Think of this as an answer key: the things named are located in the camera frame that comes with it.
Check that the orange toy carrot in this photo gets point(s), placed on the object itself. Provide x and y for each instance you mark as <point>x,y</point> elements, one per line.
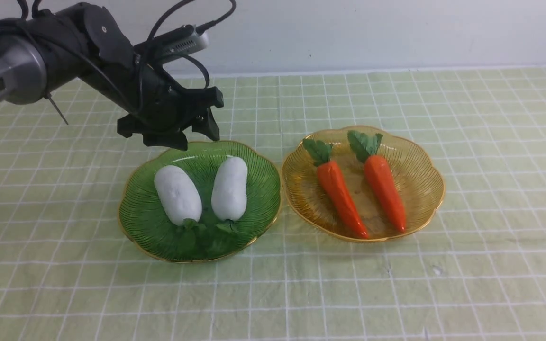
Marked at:
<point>378,174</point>
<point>331,179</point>

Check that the white toy radish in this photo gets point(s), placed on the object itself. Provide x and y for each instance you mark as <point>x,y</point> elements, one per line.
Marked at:
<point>229,195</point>
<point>178,195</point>

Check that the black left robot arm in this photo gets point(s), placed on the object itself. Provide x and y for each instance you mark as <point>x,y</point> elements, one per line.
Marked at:
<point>42,51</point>

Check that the amber ribbed plastic plate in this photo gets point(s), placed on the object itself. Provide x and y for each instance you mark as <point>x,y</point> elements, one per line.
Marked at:
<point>418,182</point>

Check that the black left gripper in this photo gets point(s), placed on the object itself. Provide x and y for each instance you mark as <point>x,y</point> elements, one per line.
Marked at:
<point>166,109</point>

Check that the green ribbed plastic plate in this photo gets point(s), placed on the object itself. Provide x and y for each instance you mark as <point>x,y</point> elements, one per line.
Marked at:
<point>144,222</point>

